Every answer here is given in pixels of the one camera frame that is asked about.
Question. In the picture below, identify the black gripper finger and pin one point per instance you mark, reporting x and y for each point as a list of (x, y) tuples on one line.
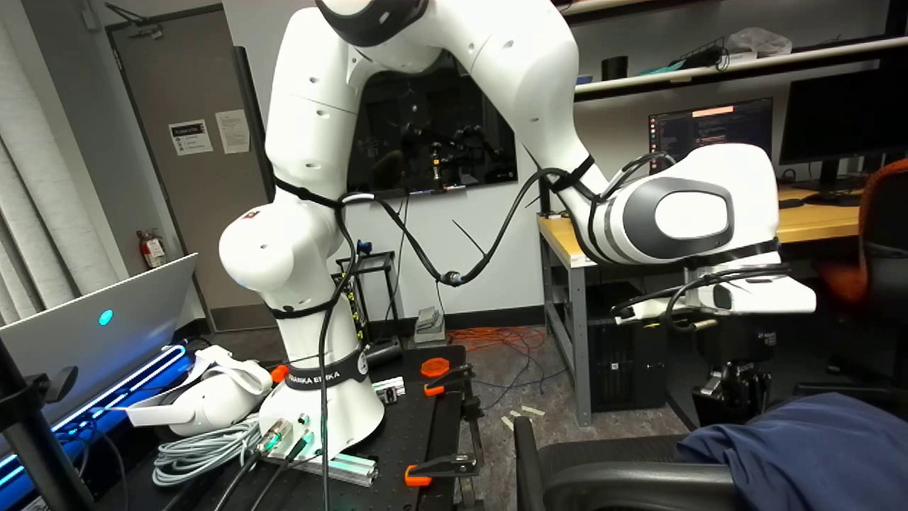
[(717, 402), (754, 402)]

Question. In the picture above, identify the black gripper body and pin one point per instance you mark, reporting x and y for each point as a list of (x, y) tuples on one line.
[(741, 347)]

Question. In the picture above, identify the blue denim jacket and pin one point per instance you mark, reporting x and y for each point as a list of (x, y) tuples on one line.
[(812, 456)]

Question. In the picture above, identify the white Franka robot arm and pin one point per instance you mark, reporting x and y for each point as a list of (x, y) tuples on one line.
[(301, 122)]

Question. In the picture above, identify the black office chair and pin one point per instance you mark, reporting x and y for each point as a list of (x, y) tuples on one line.
[(615, 471)]

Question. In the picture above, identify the orange office chair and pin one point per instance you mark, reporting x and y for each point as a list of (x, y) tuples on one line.
[(888, 200)]

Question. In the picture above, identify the black PC tower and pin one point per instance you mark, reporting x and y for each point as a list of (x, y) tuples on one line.
[(626, 369)]

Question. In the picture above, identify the wooden desk grey legs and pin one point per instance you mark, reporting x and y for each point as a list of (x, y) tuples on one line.
[(812, 223)]

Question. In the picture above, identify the small lit computer monitor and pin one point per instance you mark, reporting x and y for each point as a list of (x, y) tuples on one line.
[(711, 122)]

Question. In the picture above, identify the large black monitor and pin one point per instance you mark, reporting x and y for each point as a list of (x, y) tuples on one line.
[(840, 122)]

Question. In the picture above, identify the orange black clamp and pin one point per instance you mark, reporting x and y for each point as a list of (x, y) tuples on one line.
[(434, 369), (412, 474)]

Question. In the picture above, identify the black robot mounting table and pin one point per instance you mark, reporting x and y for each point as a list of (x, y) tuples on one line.
[(416, 436)]

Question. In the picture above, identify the clear plastic container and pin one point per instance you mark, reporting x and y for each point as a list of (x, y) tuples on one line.
[(757, 46)]

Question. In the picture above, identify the small black box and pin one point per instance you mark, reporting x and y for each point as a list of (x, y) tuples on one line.
[(615, 68)]

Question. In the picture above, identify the black metal stool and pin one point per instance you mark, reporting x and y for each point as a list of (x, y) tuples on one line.
[(379, 257)]

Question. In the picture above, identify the teal plastic tool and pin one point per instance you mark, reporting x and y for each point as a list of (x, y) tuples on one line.
[(351, 467)]

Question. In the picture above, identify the white VR headset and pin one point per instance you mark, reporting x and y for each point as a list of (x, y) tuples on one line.
[(223, 392)]

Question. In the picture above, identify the white door notice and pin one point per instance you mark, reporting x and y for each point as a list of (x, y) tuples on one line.
[(233, 132), (190, 138)]

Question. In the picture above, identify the grey door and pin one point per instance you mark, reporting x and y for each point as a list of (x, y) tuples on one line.
[(189, 217)]

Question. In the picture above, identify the blue plastic case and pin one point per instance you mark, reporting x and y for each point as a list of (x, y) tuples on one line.
[(115, 412)]

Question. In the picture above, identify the silver laptop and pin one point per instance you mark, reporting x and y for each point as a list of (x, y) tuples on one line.
[(104, 341)]

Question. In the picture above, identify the black tripod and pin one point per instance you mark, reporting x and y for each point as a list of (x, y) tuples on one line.
[(37, 443)]

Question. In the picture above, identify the grey wall shelf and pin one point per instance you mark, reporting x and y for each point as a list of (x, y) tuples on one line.
[(757, 60)]

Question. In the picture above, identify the black wall monitor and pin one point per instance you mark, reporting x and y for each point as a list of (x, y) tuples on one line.
[(427, 122)]

